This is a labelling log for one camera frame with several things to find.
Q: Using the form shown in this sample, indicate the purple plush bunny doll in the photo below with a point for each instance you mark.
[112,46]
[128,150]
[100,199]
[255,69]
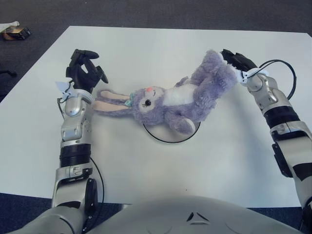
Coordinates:
[180,97]

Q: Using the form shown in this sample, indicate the grey robot torso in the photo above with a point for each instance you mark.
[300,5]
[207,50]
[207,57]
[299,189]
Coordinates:
[182,217]

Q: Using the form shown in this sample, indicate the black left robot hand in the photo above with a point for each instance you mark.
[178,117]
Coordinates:
[83,73]

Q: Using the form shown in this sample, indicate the black office chair base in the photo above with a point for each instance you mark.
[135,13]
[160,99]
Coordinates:
[7,73]

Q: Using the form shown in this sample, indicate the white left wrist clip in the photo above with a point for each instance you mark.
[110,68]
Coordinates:
[64,89]

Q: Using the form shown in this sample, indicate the white plate with black rim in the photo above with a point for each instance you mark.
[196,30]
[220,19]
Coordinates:
[170,136]

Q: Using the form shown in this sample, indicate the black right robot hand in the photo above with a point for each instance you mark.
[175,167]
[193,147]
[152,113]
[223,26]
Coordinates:
[239,61]

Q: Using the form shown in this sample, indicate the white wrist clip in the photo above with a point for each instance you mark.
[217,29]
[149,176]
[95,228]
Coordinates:
[248,74]
[64,89]

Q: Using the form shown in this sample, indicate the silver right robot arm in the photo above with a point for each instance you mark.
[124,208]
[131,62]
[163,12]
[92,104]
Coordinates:
[285,117]

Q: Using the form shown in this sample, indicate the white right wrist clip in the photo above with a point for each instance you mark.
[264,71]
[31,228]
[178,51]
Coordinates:
[248,74]

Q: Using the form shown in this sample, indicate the white paper sheet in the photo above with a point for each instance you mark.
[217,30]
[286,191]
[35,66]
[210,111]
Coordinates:
[7,26]

